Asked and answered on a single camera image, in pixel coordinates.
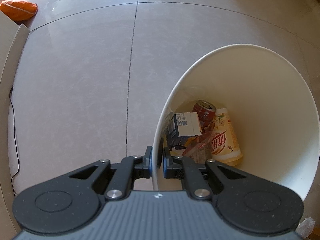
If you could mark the clear plastic bag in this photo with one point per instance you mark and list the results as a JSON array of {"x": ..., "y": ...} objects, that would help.
[{"x": 305, "y": 228}]

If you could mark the yellow milk tea cup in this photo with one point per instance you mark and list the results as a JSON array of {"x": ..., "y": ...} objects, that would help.
[{"x": 224, "y": 143}]

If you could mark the orange cushion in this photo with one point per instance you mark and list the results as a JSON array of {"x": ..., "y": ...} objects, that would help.
[{"x": 18, "y": 10}]

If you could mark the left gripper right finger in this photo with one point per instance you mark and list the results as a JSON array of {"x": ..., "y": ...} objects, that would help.
[{"x": 187, "y": 172}]

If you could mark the red drink can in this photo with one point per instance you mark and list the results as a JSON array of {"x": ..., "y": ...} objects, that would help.
[{"x": 206, "y": 113}]

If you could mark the crumpled paper wrapper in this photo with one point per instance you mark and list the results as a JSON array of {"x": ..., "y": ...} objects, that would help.
[{"x": 200, "y": 148}]

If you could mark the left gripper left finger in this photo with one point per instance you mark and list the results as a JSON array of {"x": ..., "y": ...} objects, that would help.
[{"x": 126, "y": 172}]

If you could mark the blue milk carton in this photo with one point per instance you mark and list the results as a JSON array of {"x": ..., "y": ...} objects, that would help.
[{"x": 182, "y": 129}]

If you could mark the white round trash bin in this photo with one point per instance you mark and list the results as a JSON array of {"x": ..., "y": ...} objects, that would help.
[{"x": 272, "y": 111}]

